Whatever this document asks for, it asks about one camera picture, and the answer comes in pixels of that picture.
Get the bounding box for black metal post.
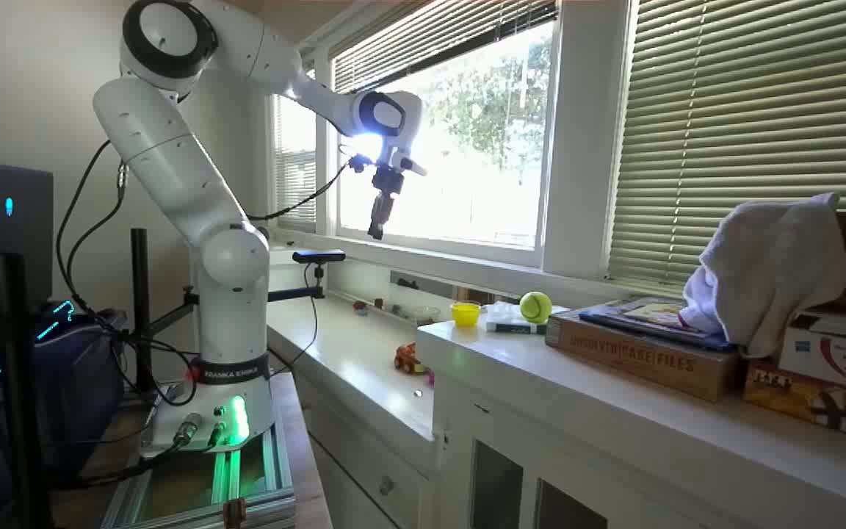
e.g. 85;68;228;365
0;250;55;529

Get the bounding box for small yellow cup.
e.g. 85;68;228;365
446;299;486;331

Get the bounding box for dark blue magazine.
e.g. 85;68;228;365
575;296;740;355

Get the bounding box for white box with red print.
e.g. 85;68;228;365
779;308;846;399

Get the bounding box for white slatted lowered window blinds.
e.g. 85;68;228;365
607;0;846;293

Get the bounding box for orange tiger toy car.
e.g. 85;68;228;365
392;340;437;383

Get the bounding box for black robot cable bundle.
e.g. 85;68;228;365
52;134;359;410

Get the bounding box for brown box with star pattern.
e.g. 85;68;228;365
740;359;846;452

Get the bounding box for white slatted raisable window blinds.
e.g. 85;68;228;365
333;0;559;97

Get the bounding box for dark blue backpack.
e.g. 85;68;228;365
0;299;129;497

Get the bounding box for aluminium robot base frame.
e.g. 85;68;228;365
98;421;300;529

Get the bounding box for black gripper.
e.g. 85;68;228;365
364;158;412;244

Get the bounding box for yellow-green tennis ball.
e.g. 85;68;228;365
518;287;556;330

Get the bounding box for black bar camera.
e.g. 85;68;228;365
290;246;350;266

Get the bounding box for white tall cabinet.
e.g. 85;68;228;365
414;316;846;529

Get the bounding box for white framed window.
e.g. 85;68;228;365
270;0;635;287

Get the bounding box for white low counter cabinet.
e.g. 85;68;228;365
264;291;444;529

